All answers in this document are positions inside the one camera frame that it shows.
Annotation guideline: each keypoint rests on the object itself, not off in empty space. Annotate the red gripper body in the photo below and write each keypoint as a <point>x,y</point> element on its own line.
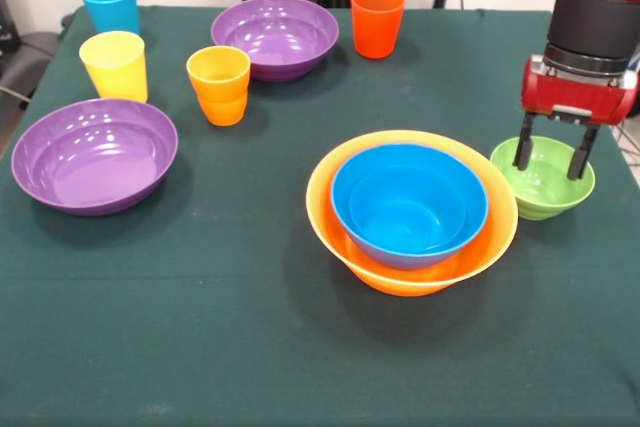
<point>575,94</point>

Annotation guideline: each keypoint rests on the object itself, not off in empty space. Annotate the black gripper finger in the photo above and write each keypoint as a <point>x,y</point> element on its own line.
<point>582,154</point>
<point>524,144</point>

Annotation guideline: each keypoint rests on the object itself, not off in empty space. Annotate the green bowl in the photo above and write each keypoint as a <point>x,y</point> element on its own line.
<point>547,192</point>

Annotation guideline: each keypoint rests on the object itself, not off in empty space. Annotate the large blue bowl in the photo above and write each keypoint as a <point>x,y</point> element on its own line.
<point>400,157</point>

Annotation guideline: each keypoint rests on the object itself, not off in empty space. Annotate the small light blue bowl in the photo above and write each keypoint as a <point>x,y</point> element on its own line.
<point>400,217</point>

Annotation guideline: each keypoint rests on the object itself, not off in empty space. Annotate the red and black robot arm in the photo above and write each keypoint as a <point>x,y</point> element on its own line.
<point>590,7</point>

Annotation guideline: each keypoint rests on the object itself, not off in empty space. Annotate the large orange bowl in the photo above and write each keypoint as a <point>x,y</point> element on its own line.
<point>400,282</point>

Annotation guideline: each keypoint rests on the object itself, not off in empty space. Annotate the red cup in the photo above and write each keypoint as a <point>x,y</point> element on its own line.
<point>375,27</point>

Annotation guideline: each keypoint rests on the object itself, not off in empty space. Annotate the purple bowl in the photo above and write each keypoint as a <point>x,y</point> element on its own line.
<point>275,32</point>
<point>95,162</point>

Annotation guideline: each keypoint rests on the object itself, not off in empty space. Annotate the orange cup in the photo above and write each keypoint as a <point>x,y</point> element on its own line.
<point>220,97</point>

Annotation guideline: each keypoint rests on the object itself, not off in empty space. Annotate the dark green tablecloth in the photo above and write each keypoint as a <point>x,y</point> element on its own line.
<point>200,297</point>

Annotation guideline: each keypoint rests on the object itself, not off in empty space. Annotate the yellow cup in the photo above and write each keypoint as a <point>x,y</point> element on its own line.
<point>117,72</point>

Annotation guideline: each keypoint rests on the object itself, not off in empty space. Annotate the blue cup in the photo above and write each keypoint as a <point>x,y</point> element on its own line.
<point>112,7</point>

